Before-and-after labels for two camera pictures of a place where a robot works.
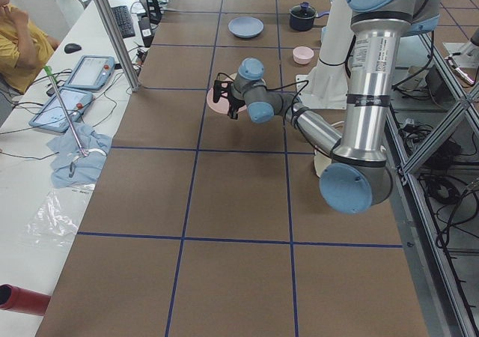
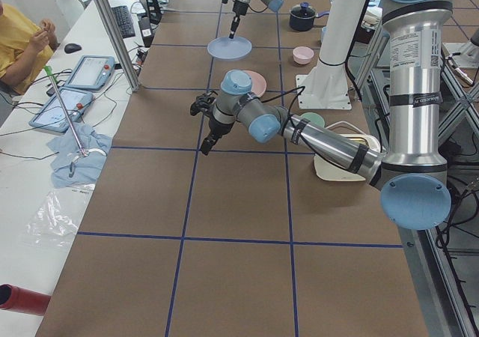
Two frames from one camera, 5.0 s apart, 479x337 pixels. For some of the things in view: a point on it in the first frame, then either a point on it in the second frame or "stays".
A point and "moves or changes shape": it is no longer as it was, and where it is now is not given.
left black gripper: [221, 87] to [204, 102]
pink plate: [222, 105] moves or changes shape
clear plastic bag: [50, 225] stays
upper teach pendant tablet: [92, 73] stays
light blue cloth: [70, 167] stays
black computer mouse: [71, 48] stays
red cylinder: [13, 298] stays
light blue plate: [245, 26] to [224, 48]
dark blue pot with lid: [302, 16] stays
